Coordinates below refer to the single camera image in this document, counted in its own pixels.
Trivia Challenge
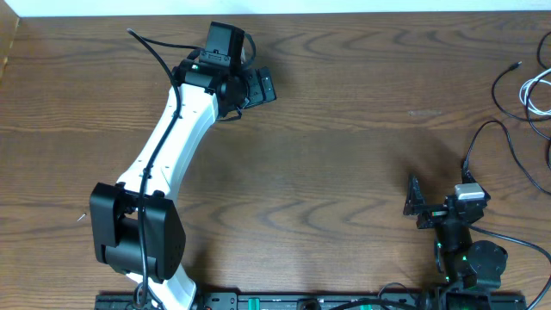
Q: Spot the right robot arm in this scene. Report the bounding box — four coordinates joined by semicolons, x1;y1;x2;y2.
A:
403;168;508;309

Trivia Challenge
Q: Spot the white usb cable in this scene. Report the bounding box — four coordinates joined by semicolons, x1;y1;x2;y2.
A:
518;67;551;117

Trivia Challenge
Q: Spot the cardboard panel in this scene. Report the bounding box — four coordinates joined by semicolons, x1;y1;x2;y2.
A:
0;0;20;77

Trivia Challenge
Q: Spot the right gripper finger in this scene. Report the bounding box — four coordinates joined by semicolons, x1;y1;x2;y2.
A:
403;175;427;215
461;161;477;184

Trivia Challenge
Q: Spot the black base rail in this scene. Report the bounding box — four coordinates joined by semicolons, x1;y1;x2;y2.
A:
94;291;529;310

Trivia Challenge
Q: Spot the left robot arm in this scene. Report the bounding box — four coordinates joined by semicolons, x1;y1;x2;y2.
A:
90;22;276;309

